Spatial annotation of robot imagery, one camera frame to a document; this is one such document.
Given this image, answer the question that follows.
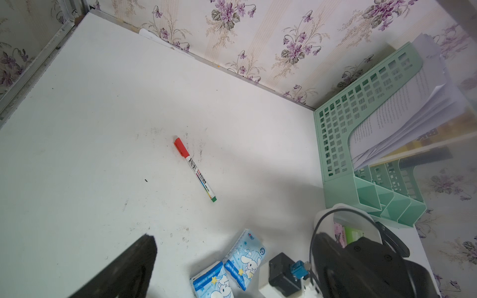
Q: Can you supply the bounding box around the blue tissue pack left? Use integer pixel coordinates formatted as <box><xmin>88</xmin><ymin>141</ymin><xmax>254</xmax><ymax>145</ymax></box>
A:
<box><xmin>190</xmin><ymin>261</ymin><xmax>234</xmax><ymax>298</ymax></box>

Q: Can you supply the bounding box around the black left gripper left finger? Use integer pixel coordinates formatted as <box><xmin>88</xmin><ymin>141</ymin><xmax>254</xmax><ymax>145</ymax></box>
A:
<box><xmin>71</xmin><ymin>234</ymin><xmax>157</xmax><ymax>298</ymax></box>

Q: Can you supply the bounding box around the blue tissue pack right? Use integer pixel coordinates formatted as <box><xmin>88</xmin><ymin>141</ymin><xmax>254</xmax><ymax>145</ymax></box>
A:
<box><xmin>223</xmin><ymin>229</ymin><xmax>267</xmax><ymax>291</ymax></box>

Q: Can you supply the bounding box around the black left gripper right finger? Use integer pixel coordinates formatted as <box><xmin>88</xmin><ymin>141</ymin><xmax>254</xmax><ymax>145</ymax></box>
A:
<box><xmin>311</xmin><ymin>233</ymin><xmax>373</xmax><ymax>298</ymax></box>

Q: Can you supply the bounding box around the dark blue notebook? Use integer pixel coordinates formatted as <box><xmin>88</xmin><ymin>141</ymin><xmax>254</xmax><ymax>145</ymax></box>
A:
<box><xmin>399</xmin><ymin>147</ymin><xmax>453</xmax><ymax>170</ymax></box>

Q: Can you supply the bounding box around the green plastic file organizer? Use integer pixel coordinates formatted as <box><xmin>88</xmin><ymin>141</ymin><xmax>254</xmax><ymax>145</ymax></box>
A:
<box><xmin>314</xmin><ymin>43</ymin><xmax>427</xmax><ymax>227</ymax></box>

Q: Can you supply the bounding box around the white plastic storage box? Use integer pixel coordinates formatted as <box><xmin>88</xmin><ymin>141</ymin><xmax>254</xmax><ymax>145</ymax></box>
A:
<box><xmin>312</xmin><ymin>202</ymin><xmax>388</xmax><ymax>254</ymax></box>

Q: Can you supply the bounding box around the white paper stack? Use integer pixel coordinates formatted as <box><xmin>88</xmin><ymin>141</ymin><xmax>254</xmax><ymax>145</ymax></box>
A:
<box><xmin>350</xmin><ymin>34</ymin><xmax>468</xmax><ymax>170</ymax></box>

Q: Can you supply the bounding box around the red capped marker pen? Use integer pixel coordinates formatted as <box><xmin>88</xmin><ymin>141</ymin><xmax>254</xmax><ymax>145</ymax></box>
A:
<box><xmin>174</xmin><ymin>137</ymin><xmax>217</xmax><ymax>202</ymax></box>

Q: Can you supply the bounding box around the green tissue pack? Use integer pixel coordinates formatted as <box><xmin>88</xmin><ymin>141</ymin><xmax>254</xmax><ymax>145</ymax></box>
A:
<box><xmin>344</xmin><ymin>226</ymin><xmax>365</xmax><ymax>245</ymax></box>

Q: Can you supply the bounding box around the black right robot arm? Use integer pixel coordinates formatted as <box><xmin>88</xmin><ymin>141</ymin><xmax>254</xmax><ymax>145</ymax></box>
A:
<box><xmin>345</xmin><ymin>222</ymin><xmax>440</xmax><ymax>298</ymax></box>

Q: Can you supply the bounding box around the blue tissue pack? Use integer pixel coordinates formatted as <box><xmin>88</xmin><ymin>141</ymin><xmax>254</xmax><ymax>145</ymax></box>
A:
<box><xmin>223</xmin><ymin>229</ymin><xmax>267</xmax><ymax>291</ymax></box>
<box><xmin>190</xmin><ymin>261</ymin><xmax>234</xmax><ymax>298</ymax></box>

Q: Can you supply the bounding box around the pink tissue pack top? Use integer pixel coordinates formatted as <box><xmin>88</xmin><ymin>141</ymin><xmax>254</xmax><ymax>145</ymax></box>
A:
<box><xmin>334</xmin><ymin>222</ymin><xmax>347</xmax><ymax>248</ymax></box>

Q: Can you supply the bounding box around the yellow book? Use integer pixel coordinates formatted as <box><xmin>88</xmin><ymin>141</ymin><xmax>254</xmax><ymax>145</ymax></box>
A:
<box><xmin>370</xmin><ymin>108</ymin><xmax>477</xmax><ymax>166</ymax></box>

